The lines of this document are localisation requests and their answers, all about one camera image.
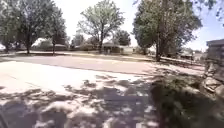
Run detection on low house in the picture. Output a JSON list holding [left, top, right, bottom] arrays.
[[32, 37, 69, 52], [100, 41, 135, 55]]

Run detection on grey asphalt road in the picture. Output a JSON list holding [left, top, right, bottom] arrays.
[[0, 54, 205, 77]]

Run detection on grass strip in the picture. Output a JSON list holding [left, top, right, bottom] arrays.
[[14, 49, 156, 63]]

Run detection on large leafy tree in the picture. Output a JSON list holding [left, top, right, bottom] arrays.
[[132, 0, 203, 63]]

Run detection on grass patch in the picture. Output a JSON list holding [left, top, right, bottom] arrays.
[[149, 70, 224, 128]]

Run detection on stone wall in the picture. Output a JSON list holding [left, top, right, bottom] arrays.
[[200, 38, 224, 98]]

